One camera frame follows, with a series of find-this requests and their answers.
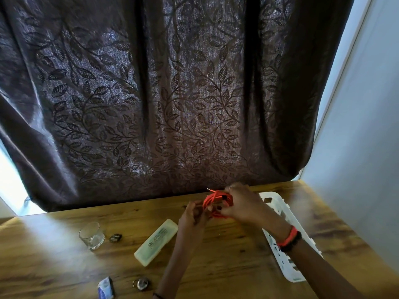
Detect white and blue eraser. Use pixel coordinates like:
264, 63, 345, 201
97, 276, 115, 299

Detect clear drinking glass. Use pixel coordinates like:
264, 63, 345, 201
78, 221, 106, 251

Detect pale green plastic case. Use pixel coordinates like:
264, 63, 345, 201
134, 218, 179, 267

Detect brown leaf-patterned curtain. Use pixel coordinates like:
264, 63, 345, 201
0, 0, 356, 213

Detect person's left hand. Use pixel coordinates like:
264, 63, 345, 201
177, 201, 214, 246

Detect red multi-head cable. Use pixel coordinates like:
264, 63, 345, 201
202, 188, 234, 219

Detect red wristband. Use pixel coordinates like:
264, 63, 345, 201
276, 226, 298, 248

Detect white plastic slotted basket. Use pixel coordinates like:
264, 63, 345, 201
259, 191, 323, 283

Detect person's left forearm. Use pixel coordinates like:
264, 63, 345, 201
153, 239, 206, 299

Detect person's right forearm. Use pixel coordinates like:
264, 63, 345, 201
261, 221, 365, 299

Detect black beaded bracelet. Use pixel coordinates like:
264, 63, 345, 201
280, 231, 302, 253

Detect person's right hand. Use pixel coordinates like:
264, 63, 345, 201
215, 182, 291, 235

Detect small round silver object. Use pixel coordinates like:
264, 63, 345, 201
132, 276, 151, 292

